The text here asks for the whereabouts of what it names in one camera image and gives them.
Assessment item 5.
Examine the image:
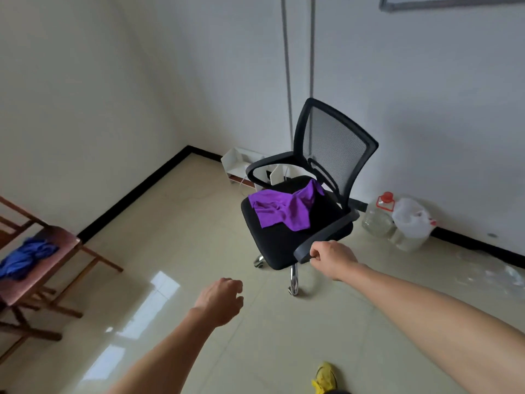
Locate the black mesh office chair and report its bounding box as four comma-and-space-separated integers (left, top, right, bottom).
241, 97, 379, 297

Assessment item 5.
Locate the person's right hand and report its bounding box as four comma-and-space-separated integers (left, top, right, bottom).
309, 241, 360, 282

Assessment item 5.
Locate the wooden chair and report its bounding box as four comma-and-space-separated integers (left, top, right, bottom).
0, 195, 124, 364

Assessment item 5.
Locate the clear plastic jug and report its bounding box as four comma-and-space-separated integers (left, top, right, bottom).
388, 227, 431, 253

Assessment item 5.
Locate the framed whiteboard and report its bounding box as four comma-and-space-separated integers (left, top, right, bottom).
379, 0, 525, 13

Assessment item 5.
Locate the blue cloth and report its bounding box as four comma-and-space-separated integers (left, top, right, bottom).
0, 237, 59, 281

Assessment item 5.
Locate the clear jug with red cap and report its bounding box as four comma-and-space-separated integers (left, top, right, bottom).
361, 192, 396, 238

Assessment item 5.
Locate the person's left hand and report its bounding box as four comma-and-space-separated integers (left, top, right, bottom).
193, 277, 244, 328

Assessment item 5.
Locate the purple cloth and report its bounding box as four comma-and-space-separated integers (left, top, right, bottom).
249, 179, 325, 232

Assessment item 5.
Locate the clear plastic sheet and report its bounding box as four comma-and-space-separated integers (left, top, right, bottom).
451, 250, 525, 302

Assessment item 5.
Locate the person's right forearm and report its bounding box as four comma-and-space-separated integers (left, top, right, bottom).
340, 264, 525, 394

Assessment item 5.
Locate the person's left forearm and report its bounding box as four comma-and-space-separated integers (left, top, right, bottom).
106, 308, 216, 394

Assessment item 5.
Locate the yellow shoe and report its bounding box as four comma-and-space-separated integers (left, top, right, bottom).
311, 362, 339, 394

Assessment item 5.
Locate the grey vertical wall pipe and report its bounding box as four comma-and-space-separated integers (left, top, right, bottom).
280, 0, 294, 154

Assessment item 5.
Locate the white plastic bag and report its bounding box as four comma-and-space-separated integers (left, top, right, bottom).
392, 198, 438, 238

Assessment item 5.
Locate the white shelf box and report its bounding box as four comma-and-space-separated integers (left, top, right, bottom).
221, 147, 297, 192

